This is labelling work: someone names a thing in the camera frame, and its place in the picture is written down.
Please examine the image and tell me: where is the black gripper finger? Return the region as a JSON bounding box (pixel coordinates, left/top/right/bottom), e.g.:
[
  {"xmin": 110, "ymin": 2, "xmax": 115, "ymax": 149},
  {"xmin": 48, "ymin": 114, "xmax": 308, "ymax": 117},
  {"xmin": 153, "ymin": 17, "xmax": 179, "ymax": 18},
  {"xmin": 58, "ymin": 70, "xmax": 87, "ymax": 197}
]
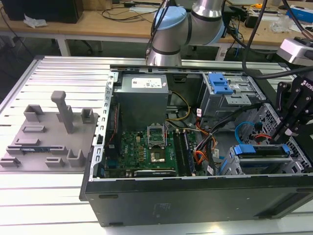
[
  {"xmin": 269, "ymin": 81, "xmax": 294, "ymax": 145},
  {"xmin": 281, "ymin": 87, "xmax": 310, "ymax": 138}
]

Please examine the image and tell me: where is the hard disk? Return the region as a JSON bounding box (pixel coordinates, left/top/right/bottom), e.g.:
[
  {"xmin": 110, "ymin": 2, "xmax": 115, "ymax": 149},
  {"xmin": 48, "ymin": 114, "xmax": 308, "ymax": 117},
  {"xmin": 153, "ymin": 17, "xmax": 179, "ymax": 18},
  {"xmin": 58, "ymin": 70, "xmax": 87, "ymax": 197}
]
[{"xmin": 233, "ymin": 143, "xmax": 293, "ymax": 175}]

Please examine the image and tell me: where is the grey perforated disk bay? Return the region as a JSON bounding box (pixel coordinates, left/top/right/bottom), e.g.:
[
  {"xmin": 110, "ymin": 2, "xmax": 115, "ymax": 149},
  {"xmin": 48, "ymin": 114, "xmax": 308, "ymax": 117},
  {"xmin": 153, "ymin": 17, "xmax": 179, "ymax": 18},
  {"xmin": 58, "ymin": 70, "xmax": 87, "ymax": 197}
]
[{"xmin": 217, "ymin": 102, "xmax": 313, "ymax": 176}]

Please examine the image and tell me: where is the black RAM slot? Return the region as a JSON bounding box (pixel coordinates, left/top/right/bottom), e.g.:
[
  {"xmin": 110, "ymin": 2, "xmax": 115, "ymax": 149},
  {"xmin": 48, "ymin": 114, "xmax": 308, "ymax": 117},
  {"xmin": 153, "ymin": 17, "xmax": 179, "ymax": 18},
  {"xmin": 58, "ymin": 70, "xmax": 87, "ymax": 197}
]
[{"xmin": 173, "ymin": 129, "xmax": 193, "ymax": 176}]

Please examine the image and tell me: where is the grey metal drive cage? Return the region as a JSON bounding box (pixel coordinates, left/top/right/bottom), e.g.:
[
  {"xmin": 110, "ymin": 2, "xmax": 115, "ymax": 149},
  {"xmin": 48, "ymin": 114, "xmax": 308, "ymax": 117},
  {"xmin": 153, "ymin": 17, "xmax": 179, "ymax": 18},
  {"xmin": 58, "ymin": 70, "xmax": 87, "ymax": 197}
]
[{"xmin": 198, "ymin": 72, "xmax": 267, "ymax": 118}]

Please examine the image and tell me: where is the wooden desk with clutter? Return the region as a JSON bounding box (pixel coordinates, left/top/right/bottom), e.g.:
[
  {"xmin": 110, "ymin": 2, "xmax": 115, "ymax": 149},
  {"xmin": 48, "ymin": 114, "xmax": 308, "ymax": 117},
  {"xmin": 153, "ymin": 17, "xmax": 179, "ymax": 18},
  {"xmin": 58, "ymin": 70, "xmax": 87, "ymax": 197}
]
[{"xmin": 219, "ymin": 0, "xmax": 313, "ymax": 61}]

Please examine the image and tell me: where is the blue carrier with latch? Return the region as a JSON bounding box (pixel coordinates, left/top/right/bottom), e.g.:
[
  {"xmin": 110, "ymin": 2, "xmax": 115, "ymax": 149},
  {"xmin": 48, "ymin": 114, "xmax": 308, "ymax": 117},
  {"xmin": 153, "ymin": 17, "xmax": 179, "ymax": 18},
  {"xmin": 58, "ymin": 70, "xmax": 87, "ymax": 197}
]
[{"xmin": 208, "ymin": 72, "xmax": 235, "ymax": 95}]

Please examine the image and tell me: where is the clear plastic bag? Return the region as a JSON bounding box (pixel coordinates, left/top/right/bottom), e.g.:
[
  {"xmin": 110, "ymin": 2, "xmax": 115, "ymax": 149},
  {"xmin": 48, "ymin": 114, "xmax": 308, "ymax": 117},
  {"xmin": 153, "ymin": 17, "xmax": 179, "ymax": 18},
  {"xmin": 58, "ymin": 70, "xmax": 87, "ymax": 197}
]
[{"xmin": 270, "ymin": 16, "xmax": 294, "ymax": 33}]

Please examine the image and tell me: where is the blue cardboard box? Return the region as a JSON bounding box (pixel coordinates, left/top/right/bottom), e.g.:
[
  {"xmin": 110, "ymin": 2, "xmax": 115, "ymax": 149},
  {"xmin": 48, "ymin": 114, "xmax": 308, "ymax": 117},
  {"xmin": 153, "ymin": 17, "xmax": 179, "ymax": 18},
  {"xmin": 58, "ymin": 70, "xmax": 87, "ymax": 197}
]
[{"xmin": 286, "ymin": 6, "xmax": 313, "ymax": 24}]

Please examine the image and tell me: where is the small black device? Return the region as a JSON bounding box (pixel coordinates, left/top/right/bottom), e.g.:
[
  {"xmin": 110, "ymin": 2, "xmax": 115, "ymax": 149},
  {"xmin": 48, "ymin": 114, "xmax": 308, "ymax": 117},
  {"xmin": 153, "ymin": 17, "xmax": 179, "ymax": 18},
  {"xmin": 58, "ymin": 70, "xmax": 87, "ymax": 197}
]
[{"xmin": 244, "ymin": 13, "xmax": 260, "ymax": 29}]

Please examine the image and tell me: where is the RAM stick in board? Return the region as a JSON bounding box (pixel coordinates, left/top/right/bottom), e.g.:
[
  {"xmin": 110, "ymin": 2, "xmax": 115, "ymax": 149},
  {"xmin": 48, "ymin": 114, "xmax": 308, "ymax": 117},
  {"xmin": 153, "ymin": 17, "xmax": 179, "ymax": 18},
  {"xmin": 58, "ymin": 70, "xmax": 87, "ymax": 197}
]
[{"xmin": 183, "ymin": 131, "xmax": 197, "ymax": 173}]

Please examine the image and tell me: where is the black PC case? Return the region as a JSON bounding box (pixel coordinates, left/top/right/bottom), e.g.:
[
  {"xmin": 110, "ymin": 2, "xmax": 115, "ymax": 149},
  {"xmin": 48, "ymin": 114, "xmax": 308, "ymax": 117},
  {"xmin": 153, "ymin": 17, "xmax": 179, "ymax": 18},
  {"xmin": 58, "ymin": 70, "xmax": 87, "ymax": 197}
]
[{"xmin": 78, "ymin": 64, "xmax": 313, "ymax": 227}]

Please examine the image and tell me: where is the metal socket cover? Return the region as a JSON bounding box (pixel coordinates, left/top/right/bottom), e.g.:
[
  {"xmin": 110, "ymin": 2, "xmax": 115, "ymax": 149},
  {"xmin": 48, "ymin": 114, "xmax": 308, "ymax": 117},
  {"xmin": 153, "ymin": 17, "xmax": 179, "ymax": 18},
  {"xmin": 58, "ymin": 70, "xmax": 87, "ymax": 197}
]
[{"xmin": 146, "ymin": 124, "xmax": 167, "ymax": 149}]

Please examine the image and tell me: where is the CPU socket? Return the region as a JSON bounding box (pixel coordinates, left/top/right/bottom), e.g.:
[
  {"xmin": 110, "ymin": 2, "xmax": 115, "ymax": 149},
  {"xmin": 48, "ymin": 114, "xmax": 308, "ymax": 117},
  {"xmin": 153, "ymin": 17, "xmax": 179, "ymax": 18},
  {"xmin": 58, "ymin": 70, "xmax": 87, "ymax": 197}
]
[{"xmin": 149, "ymin": 151, "xmax": 167, "ymax": 164}]

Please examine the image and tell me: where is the black graphics card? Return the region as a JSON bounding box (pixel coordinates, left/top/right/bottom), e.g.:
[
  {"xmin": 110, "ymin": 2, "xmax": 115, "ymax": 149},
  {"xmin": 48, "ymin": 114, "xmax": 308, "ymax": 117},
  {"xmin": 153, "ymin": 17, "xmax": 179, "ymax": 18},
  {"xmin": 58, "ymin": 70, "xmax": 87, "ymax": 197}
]
[{"xmin": 133, "ymin": 169, "xmax": 177, "ymax": 177}]

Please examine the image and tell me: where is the grey power supply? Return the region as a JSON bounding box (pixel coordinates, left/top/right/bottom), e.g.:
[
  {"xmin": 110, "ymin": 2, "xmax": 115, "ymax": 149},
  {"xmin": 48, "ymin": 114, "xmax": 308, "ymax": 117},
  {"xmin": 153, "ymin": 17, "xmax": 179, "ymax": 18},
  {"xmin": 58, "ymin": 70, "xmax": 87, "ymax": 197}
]
[{"xmin": 113, "ymin": 74, "xmax": 170, "ymax": 123}]

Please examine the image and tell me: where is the green motherboard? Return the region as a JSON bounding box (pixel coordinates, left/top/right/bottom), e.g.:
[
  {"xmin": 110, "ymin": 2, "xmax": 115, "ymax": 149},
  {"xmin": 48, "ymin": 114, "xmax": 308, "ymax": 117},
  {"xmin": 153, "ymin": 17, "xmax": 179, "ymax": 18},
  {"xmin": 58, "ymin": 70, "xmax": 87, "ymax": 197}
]
[{"xmin": 105, "ymin": 129, "xmax": 203, "ymax": 178}]

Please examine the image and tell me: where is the grey parts rack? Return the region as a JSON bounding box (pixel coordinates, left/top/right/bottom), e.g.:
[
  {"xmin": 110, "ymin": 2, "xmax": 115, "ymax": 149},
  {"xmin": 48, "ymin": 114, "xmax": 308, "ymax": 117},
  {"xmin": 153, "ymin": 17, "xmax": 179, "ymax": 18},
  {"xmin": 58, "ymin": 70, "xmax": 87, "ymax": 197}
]
[{"xmin": 0, "ymin": 90, "xmax": 101, "ymax": 172}]

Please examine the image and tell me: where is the RAM stick with blue label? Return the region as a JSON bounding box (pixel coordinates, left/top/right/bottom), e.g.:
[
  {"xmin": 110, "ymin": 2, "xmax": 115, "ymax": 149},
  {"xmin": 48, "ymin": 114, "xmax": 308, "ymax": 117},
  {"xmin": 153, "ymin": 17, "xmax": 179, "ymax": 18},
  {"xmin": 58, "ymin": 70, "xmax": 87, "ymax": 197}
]
[{"xmin": 21, "ymin": 146, "xmax": 53, "ymax": 153}]

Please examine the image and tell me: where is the black box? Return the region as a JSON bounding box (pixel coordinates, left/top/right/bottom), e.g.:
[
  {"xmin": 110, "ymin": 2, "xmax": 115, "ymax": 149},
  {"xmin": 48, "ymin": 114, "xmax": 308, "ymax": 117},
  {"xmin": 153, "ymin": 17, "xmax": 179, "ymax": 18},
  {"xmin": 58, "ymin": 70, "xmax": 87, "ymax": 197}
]
[{"xmin": 1, "ymin": 0, "xmax": 84, "ymax": 24}]

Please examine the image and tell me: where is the white crumpled plastic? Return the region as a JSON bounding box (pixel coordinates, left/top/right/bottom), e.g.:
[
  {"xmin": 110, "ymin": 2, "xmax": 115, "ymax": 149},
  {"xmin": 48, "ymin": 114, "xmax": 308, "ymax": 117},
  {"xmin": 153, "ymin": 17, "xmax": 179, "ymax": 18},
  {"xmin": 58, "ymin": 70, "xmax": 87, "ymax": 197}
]
[{"xmin": 23, "ymin": 14, "xmax": 48, "ymax": 28}]

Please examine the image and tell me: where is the red wire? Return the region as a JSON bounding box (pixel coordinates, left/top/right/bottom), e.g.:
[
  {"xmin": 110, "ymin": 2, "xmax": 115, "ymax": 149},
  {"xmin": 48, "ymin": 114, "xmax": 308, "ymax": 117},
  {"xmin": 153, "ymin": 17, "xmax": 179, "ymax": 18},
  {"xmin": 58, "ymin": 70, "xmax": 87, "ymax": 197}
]
[{"xmin": 253, "ymin": 133, "xmax": 272, "ymax": 141}]

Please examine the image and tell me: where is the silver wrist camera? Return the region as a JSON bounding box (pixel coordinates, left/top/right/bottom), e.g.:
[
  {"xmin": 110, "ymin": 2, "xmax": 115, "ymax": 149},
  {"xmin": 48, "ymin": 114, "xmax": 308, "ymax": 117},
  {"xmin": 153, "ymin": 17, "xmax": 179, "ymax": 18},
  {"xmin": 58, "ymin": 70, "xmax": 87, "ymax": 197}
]
[{"xmin": 276, "ymin": 36, "xmax": 313, "ymax": 65}]

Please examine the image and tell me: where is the blue wire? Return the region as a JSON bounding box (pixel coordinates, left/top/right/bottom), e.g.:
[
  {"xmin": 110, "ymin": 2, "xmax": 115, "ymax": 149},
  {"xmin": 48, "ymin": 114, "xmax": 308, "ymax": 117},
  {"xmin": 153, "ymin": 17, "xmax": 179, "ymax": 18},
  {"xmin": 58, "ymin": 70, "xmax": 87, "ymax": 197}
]
[{"xmin": 234, "ymin": 120, "xmax": 259, "ymax": 147}]

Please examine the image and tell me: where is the thick black gripper cable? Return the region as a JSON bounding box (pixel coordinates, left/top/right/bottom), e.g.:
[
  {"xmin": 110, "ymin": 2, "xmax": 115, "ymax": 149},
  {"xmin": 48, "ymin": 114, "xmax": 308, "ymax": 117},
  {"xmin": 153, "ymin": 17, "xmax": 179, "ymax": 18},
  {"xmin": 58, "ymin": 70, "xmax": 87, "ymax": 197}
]
[{"xmin": 241, "ymin": 0, "xmax": 313, "ymax": 80}]

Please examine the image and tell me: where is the black wire bundle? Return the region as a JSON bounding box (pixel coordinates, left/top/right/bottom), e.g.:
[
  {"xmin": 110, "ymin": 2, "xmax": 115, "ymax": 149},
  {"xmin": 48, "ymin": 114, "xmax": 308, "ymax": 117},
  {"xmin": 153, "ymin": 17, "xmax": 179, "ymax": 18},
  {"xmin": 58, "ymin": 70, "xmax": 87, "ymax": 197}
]
[{"xmin": 195, "ymin": 102, "xmax": 265, "ymax": 176}]

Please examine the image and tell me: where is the orange wire bundle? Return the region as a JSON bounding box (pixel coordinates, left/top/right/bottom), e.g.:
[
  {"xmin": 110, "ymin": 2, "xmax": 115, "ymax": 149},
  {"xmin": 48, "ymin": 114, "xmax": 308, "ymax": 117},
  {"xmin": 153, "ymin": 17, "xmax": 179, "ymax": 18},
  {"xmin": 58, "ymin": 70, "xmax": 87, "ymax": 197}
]
[{"xmin": 194, "ymin": 149, "xmax": 209, "ymax": 165}]

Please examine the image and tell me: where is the yellow and black wire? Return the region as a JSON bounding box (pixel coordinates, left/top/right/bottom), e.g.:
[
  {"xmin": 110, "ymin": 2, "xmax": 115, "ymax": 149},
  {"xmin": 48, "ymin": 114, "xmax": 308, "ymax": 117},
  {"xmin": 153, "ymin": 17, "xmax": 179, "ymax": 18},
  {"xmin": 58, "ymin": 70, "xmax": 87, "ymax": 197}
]
[{"xmin": 165, "ymin": 90, "xmax": 191, "ymax": 122}]

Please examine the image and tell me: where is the black arm base cable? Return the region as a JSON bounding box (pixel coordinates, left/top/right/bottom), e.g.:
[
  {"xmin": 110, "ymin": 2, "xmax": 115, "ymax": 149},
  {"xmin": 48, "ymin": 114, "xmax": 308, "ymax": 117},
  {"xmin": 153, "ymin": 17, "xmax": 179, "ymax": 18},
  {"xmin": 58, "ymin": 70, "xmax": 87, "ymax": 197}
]
[{"xmin": 145, "ymin": 0, "xmax": 172, "ymax": 58}]

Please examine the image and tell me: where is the wooden desk white frame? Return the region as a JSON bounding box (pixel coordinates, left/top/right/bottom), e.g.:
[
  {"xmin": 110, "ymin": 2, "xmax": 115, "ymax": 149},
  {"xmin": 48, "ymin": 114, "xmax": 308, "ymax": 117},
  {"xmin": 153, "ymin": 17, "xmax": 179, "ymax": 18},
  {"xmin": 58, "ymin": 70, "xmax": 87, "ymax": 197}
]
[{"xmin": 0, "ymin": 7, "xmax": 157, "ymax": 57}]

